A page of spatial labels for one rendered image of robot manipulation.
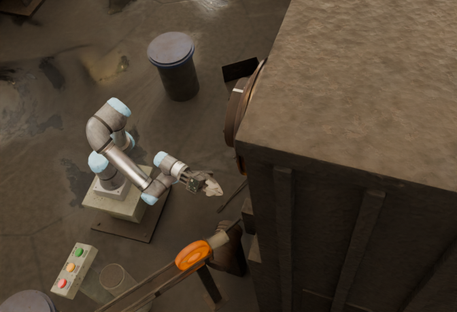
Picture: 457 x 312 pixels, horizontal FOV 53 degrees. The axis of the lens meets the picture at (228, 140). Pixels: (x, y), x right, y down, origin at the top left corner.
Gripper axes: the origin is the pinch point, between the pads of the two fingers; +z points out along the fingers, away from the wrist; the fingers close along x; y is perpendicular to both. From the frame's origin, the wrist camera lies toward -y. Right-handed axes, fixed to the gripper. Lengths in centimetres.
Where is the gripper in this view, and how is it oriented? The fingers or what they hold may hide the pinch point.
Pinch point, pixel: (221, 192)
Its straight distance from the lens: 203.9
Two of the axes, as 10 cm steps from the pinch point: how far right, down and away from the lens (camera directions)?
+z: 8.2, 4.4, -3.6
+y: -4.8, 2.0, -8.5
